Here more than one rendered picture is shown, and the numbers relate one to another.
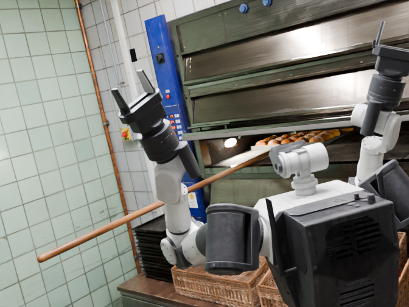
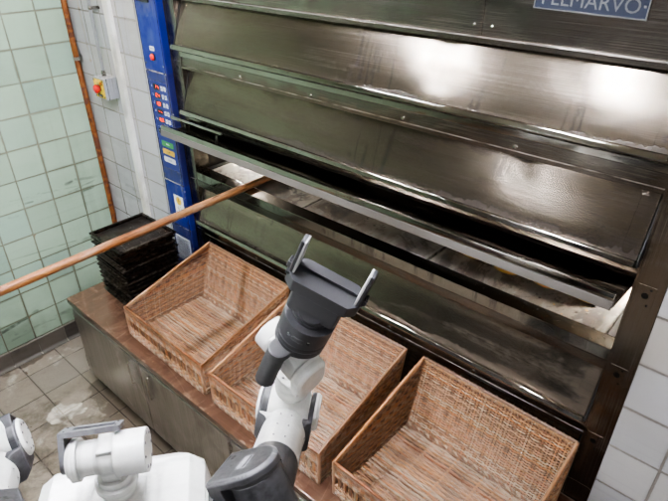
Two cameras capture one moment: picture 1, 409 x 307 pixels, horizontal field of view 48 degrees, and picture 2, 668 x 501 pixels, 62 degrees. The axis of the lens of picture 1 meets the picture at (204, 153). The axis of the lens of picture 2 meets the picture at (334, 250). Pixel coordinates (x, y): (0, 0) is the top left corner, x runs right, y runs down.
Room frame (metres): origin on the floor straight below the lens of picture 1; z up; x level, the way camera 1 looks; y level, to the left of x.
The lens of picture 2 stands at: (0.54, -0.55, 2.16)
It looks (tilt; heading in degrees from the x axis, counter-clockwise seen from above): 31 degrees down; 359
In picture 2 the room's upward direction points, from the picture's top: straight up
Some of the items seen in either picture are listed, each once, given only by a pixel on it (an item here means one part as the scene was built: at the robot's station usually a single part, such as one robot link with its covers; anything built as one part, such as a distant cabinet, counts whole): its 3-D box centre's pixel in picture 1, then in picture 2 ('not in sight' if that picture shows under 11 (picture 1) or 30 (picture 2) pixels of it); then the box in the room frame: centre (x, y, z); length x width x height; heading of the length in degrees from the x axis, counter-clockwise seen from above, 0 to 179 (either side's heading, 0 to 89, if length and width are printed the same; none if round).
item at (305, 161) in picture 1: (304, 164); (114, 458); (1.10, -0.23, 1.46); 0.10 x 0.07 x 0.09; 100
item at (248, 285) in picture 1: (234, 259); (207, 310); (2.45, -0.05, 0.72); 0.56 x 0.49 x 0.28; 47
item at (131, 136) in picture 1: (129, 133); (105, 86); (3.24, 0.49, 1.46); 0.10 x 0.07 x 0.10; 47
